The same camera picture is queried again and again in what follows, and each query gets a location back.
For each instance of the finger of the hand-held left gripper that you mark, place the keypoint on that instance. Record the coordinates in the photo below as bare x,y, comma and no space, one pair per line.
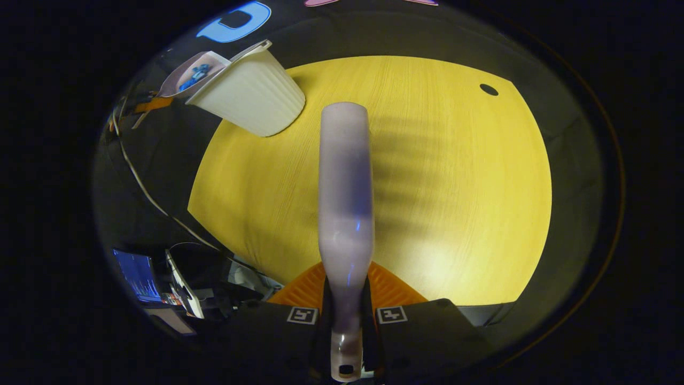
152,105

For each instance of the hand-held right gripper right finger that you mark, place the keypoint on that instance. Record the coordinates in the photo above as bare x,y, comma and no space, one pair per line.
417,337

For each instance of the light blue paper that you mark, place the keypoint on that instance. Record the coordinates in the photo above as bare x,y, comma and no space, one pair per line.
202,69

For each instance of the white ribbed garbage bin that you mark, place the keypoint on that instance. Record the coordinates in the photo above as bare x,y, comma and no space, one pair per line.
251,96

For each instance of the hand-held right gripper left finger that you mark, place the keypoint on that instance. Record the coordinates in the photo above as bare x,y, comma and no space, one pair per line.
283,337

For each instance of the dark blue paper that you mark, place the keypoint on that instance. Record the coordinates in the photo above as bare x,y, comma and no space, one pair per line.
188,83

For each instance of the laptop screen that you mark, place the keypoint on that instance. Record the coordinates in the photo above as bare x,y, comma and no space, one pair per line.
136,275

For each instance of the white plastic device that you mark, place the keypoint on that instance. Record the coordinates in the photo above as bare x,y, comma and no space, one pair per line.
184,291

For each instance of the small pink broom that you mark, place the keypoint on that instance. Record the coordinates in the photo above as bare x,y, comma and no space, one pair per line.
344,187

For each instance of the yellow wooden desktop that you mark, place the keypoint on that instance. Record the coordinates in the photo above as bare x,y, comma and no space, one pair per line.
454,187

